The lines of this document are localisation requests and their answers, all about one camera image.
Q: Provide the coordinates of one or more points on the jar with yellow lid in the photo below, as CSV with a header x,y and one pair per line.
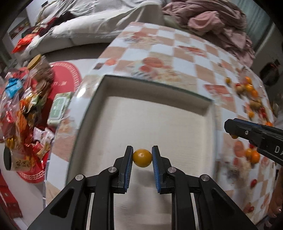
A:
x,y
40,72

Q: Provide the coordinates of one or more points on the white shallow box tray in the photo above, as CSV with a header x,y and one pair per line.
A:
x,y
128,112

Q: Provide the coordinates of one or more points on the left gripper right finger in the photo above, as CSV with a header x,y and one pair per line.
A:
x,y
197,202

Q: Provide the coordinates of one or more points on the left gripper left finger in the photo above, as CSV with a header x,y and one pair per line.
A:
x,y
85,197

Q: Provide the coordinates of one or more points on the pile of snack packets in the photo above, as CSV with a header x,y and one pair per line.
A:
x,y
21,109

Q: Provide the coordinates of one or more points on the grey sofa cover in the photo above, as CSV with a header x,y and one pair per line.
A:
x,y
89,22

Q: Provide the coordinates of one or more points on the pink clothes pile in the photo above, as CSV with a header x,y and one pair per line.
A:
x,y
221,22

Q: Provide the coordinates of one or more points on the large orange mandarin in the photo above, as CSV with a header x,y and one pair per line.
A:
x,y
255,157

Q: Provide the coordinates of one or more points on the yellow cherry tomato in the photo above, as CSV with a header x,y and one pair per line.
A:
x,y
142,158

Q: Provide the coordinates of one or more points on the green tissue packet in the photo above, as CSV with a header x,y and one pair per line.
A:
x,y
58,108

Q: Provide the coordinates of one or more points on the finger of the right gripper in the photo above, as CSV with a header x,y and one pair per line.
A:
x,y
267,139

